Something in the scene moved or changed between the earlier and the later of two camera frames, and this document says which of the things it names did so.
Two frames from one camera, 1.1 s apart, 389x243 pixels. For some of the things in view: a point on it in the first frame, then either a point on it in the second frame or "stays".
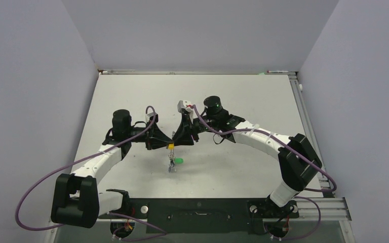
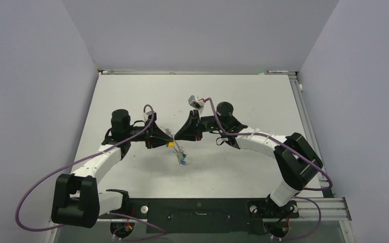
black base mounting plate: x=202 y=215 stays
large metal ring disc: x=171 y=156 to x=179 y=155
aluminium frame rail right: x=310 y=131 stays
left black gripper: x=155 y=138 stays
